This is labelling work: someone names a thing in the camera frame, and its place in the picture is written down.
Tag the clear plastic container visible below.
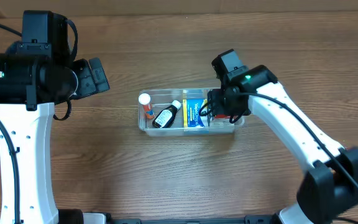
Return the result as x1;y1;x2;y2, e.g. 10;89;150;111
138;88;245;136

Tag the red medicine box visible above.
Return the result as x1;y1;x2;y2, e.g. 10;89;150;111
213;114;231;119

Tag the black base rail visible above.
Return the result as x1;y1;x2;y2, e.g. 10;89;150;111
57;208;291;224

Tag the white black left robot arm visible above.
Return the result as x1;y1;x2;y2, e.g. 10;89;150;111
0;10;111;223

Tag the white medicine box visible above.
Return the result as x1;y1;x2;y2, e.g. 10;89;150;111
209;118;234;128

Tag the orange tube white cap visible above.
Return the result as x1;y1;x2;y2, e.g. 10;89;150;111
138;93;155;119

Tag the blue cough drops box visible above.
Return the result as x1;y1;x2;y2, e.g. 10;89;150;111
182;99;209;128

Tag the dark syrup bottle white cap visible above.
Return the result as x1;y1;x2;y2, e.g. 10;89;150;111
152;100;181;128

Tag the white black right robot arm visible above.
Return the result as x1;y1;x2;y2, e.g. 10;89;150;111
200;49;358;223

